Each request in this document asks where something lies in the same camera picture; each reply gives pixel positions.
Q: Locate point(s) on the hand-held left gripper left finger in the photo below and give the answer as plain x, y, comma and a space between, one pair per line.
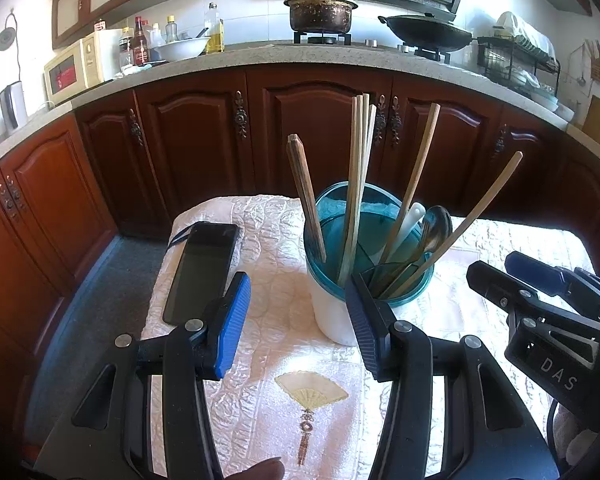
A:
232, 325

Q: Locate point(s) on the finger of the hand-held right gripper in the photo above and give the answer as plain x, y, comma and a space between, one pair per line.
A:
495, 285
535, 271

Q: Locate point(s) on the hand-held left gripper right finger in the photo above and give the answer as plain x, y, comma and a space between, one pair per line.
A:
367, 330

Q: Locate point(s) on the white floral utensil holder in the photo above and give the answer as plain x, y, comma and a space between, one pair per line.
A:
330, 305

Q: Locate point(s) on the metal spoon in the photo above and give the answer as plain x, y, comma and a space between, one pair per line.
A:
437, 225

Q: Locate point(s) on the long wooden chopstick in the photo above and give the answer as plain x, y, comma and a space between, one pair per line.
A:
500, 176
415, 170

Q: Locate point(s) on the white plastic spoon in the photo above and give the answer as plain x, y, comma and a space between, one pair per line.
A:
414, 215

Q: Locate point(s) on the person's right hand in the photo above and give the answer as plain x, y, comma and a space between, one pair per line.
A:
575, 440

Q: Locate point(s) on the person's left hand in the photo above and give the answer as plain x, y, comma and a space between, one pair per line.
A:
257, 470

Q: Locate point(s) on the white quilted tablecloth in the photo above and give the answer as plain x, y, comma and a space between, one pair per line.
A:
280, 360

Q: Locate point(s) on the black smartphone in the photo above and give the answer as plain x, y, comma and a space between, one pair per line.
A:
200, 270

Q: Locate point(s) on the brown wooden base cabinets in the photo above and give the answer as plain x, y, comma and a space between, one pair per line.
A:
190, 135

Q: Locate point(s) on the white cloth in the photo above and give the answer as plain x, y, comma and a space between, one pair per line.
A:
522, 32

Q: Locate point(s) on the black wok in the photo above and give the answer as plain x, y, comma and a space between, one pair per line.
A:
425, 32

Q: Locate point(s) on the grey stone countertop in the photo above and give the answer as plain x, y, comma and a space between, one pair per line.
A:
280, 55

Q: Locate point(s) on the white mixing bowl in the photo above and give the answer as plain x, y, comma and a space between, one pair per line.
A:
180, 50

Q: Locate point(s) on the yellow cooking oil bottle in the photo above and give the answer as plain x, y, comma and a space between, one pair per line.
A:
215, 32

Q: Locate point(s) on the gas stove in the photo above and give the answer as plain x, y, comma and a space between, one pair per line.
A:
322, 39

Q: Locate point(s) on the dark sauce bottle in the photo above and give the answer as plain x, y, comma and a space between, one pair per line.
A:
141, 45

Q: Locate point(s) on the white cylindrical container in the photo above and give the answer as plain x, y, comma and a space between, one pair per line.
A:
109, 55

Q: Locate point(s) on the small clear bottle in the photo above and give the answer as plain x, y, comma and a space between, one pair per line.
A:
156, 35

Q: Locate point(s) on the cream microwave oven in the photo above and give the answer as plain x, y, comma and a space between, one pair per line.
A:
70, 72

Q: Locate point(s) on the clear bottle yellow cap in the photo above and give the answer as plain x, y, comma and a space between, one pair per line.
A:
171, 30

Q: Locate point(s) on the white kettle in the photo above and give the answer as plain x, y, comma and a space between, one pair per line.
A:
14, 105

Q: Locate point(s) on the dark cooking pot with lid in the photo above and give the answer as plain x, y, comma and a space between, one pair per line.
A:
320, 12

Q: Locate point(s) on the dark round wall fixture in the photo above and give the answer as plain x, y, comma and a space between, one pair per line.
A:
6, 37

